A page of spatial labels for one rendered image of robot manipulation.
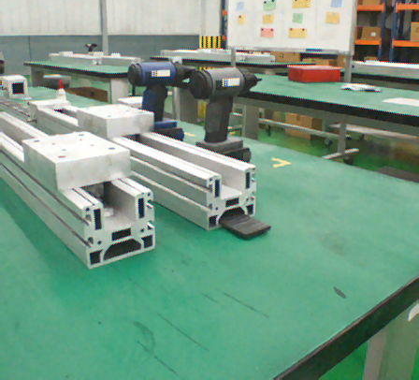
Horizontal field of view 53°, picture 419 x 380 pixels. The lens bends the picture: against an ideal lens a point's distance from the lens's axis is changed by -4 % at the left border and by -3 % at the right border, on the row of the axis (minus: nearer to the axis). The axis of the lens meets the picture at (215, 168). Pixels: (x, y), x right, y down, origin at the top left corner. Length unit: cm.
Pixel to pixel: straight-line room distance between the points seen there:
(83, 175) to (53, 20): 1250
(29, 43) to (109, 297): 1242
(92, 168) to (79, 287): 17
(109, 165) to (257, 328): 31
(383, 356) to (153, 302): 51
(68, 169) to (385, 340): 62
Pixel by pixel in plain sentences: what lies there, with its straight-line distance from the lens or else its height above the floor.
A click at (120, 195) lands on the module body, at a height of 85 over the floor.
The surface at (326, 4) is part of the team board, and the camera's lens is 383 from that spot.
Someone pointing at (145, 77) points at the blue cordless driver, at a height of 96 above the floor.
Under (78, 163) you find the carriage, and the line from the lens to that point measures 60.
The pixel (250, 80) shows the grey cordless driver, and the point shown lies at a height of 97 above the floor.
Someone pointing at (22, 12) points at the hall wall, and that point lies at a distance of 1282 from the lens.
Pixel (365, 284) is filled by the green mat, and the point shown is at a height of 78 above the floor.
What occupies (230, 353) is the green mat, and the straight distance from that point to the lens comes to 43.
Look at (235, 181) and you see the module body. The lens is 70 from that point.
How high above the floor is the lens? 106
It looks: 17 degrees down
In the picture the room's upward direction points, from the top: 1 degrees clockwise
